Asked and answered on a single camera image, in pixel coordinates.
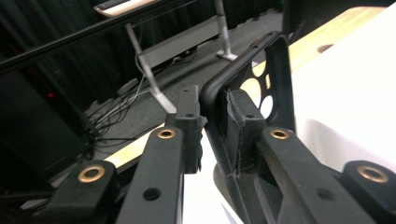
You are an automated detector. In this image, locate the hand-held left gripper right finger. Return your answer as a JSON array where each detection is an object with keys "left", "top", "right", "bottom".
[{"left": 221, "top": 89, "right": 268, "bottom": 180}]

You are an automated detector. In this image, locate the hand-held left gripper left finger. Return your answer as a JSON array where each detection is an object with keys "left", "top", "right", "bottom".
[{"left": 164, "top": 85, "right": 208, "bottom": 175}]

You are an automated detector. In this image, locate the black phone case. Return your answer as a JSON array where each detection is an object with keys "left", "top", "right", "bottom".
[{"left": 198, "top": 31, "right": 297, "bottom": 224}]

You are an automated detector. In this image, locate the wooden table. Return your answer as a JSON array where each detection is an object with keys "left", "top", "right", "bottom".
[{"left": 105, "top": 5, "right": 388, "bottom": 171}]

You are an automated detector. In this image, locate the dark curtain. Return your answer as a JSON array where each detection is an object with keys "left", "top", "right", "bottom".
[{"left": 0, "top": 0, "right": 285, "bottom": 132}]

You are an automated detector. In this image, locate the black horizontal bar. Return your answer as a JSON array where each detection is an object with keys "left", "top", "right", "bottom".
[{"left": 0, "top": 0, "right": 201, "bottom": 77}]

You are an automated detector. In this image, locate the dark equipment box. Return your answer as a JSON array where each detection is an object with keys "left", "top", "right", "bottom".
[{"left": 0, "top": 70, "right": 90, "bottom": 189}]

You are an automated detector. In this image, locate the bundle of floor cables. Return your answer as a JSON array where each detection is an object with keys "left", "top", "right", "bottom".
[{"left": 82, "top": 74, "right": 157, "bottom": 151}]

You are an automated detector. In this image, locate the white metal desk frame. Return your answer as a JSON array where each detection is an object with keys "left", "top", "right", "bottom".
[{"left": 125, "top": 0, "right": 240, "bottom": 115}]

